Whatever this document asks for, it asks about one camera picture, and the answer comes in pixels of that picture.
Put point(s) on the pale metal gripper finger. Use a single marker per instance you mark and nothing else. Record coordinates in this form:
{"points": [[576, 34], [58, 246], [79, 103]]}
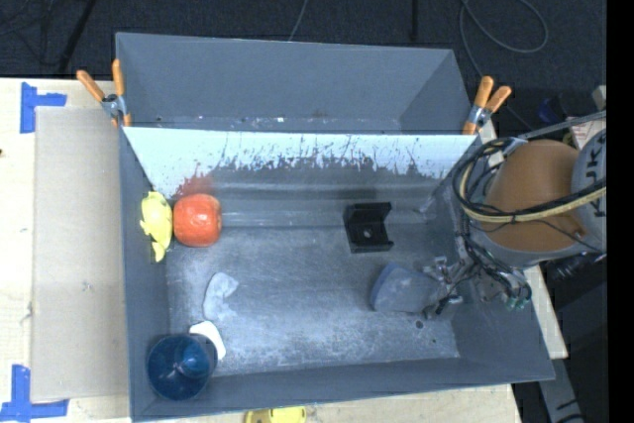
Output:
{"points": [[440, 264], [444, 304]]}

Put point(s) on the grey metal bin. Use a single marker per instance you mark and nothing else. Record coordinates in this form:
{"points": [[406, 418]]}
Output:
{"points": [[307, 312]]}

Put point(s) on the crumpled clear plastic piece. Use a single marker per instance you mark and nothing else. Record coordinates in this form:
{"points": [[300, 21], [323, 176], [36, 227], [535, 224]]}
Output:
{"points": [[219, 294]]}

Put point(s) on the small white flat piece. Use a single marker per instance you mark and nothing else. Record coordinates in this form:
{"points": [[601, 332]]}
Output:
{"points": [[212, 336]]}

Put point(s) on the red-orange toy apple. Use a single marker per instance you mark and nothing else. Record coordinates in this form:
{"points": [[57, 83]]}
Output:
{"points": [[197, 220]]}

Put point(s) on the dark blue glass cup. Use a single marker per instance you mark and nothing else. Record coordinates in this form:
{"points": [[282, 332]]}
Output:
{"points": [[178, 366]]}

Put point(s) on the yellow toy animal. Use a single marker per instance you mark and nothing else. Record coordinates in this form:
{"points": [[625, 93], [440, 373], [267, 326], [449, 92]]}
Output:
{"points": [[156, 218]]}

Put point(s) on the pale wood board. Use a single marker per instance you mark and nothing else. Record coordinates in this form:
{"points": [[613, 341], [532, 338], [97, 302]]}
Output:
{"points": [[74, 238]]}

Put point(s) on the black square bracket block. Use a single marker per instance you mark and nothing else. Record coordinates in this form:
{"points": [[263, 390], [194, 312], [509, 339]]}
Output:
{"points": [[369, 228]]}

